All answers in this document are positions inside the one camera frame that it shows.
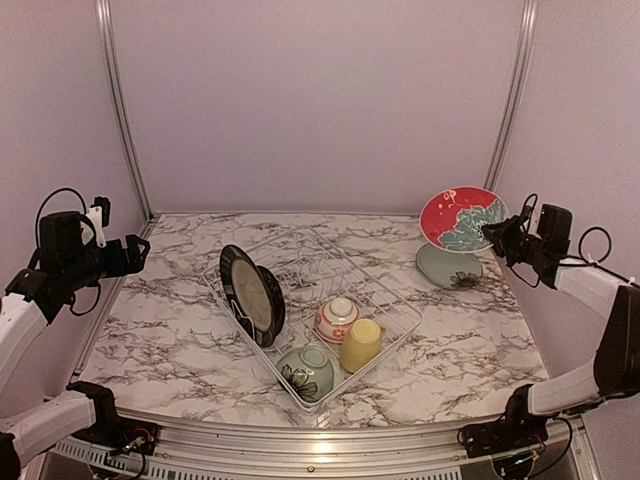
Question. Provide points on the left aluminium frame post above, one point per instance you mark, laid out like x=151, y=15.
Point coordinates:
x=109, y=48

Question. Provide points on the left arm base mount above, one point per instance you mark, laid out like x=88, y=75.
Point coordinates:
x=122, y=434

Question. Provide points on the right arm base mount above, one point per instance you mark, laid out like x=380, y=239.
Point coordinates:
x=515, y=428

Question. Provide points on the red plate with teal flower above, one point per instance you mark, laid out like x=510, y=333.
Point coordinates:
x=452, y=220

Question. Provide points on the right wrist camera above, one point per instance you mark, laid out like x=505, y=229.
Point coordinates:
x=528, y=212

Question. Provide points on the right aluminium frame post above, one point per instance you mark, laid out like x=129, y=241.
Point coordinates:
x=515, y=92

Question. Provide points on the pale green flower plate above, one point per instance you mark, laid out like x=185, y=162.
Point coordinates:
x=447, y=270

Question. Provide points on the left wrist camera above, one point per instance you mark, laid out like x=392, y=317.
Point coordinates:
x=98, y=214

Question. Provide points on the front aluminium rail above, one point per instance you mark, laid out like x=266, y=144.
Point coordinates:
x=193, y=449

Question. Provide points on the green bowl with flower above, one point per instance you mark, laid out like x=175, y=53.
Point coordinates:
x=308, y=371

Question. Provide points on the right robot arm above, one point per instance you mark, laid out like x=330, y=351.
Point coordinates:
x=611, y=371

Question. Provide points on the yellow mug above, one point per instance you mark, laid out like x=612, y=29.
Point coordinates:
x=362, y=343

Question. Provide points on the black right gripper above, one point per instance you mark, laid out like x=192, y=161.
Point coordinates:
x=498, y=236

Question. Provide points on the white wire dish rack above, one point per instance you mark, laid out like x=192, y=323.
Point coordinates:
x=312, y=270

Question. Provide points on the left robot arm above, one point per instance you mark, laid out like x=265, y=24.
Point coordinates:
x=31, y=303

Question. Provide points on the large black rimmed cream plate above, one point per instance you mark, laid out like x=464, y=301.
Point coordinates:
x=243, y=285

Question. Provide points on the small dark red flower plate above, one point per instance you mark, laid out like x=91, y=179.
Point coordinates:
x=277, y=308

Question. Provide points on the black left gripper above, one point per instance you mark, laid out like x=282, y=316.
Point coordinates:
x=134, y=262

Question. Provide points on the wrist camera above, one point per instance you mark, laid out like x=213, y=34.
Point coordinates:
x=528, y=212
x=98, y=214

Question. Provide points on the white bowl with red pattern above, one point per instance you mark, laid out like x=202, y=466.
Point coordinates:
x=335, y=318

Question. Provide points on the aluminium frame post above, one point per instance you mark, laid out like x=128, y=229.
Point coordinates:
x=515, y=92
x=109, y=48

